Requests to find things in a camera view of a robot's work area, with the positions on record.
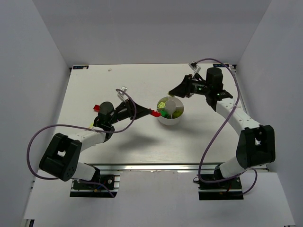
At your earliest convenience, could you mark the red curved lego with green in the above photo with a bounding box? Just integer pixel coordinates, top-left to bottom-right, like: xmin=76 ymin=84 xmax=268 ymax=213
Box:
xmin=151 ymin=110 xmax=161 ymax=118

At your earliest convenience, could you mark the pale green curved lego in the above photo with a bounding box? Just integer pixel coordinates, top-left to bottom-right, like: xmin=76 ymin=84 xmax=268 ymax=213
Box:
xmin=158 ymin=102 xmax=165 ymax=108

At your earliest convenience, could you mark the dark green lego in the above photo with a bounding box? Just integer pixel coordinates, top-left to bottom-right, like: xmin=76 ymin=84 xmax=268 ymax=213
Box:
xmin=160 ymin=110 xmax=170 ymax=119

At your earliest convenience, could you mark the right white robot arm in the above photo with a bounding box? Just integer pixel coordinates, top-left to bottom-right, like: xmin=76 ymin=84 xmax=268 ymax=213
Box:
xmin=168 ymin=67 xmax=276 ymax=184

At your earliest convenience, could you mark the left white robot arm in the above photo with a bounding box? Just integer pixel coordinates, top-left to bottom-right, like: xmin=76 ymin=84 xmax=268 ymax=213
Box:
xmin=39 ymin=99 xmax=160 ymax=183

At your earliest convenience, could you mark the red rectangular lego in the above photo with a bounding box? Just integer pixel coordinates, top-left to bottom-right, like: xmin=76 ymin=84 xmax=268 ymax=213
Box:
xmin=93 ymin=105 xmax=100 ymax=112

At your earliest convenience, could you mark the white round divided container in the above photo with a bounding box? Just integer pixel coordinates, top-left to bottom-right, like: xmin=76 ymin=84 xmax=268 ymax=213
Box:
xmin=157 ymin=96 xmax=184 ymax=126

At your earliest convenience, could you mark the blue label sticker right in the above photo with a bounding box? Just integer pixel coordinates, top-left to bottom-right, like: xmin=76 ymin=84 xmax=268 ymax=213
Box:
xmin=213 ymin=63 xmax=230 ymax=68

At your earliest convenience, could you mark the blue label sticker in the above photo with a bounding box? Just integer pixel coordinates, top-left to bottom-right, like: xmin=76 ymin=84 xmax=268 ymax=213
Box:
xmin=72 ymin=65 xmax=89 ymax=70
xmin=213 ymin=63 xmax=230 ymax=68

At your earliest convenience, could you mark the blue label sticker left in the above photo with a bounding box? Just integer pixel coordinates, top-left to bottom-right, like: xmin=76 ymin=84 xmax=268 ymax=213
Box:
xmin=72 ymin=65 xmax=89 ymax=70

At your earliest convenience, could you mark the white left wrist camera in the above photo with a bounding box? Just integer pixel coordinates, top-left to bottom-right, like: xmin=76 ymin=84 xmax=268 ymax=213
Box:
xmin=116 ymin=86 xmax=127 ymax=102

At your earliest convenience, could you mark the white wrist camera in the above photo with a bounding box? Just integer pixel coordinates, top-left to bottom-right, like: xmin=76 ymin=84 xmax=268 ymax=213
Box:
xmin=188 ymin=61 xmax=201 ymax=78
xmin=116 ymin=86 xmax=127 ymax=102

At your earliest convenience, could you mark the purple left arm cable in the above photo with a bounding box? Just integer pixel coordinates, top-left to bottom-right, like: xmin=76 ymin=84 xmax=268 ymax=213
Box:
xmin=26 ymin=88 xmax=137 ymax=198

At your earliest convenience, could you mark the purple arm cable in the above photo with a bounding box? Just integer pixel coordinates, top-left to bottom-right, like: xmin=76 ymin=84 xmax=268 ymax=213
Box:
xmin=195 ymin=58 xmax=258 ymax=195
xmin=26 ymin=88 xmax=137 ymax=198

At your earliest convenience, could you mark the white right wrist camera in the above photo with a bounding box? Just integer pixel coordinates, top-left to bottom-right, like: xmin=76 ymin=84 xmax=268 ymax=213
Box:
xmin=188 ymin=61 xmax=201 ymax=78

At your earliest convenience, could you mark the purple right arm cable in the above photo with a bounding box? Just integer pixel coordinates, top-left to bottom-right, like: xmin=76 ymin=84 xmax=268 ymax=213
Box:
xmin=195 ymin=58 xmax=258 ymax=195

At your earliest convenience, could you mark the aluminium table front rail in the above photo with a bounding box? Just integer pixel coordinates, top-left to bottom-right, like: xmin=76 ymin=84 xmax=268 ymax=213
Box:
xmin=82 ymin=163 xmax=269 ymax=173

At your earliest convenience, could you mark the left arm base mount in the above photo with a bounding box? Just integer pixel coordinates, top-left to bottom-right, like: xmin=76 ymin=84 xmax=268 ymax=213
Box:
xmin=70 ymin=172 xmax=120 ymax=198

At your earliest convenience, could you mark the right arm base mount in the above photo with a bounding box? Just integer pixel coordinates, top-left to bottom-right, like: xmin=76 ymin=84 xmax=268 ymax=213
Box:
xmin=193 ymin=176 xmax=244 ymax=201

